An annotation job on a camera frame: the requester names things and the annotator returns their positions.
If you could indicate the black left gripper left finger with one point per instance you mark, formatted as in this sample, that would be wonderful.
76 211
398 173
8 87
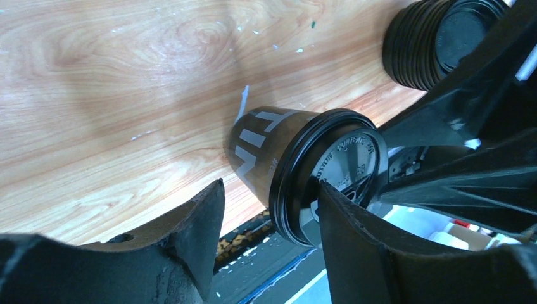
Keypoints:
169 259

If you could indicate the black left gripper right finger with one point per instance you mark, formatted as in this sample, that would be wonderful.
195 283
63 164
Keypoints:
370 260

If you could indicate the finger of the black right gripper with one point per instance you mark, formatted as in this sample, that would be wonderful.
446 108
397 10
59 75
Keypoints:
456 109
494 188

